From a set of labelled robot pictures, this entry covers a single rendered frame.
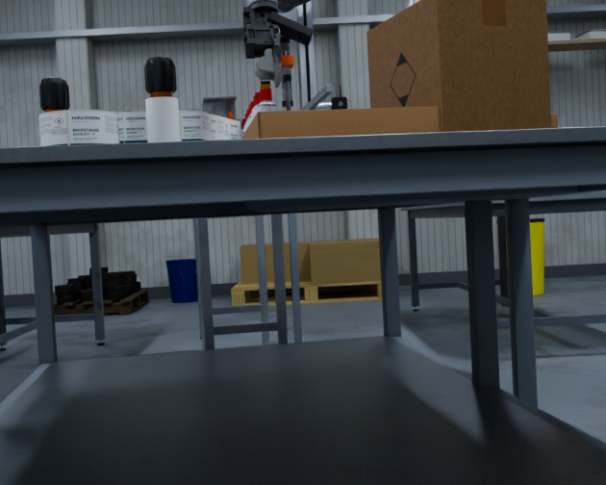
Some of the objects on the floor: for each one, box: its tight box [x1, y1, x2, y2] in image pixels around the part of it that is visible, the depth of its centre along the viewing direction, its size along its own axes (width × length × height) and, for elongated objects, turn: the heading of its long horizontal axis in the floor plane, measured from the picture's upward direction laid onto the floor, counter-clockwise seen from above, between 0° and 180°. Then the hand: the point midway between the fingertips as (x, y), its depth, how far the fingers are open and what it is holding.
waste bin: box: [165, 257, 198, 303], centre depth 725 cm, size 37×34×43 cm
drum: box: [496, 218, 545, 295], centre depth 638 cm, size 40×40×63 cm
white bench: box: [0, 223, 105, 409], centre depth 388 cm, size 190×75×80 cm
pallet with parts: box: [54, 268, 149, 316], centre depth 688 cm, size 74×107×38 cm
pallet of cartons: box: [231, 238, 382, 306], centre depth 695 cm, size 141×96×51 cm
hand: (279, 82), depth 181 cm, fingers closed
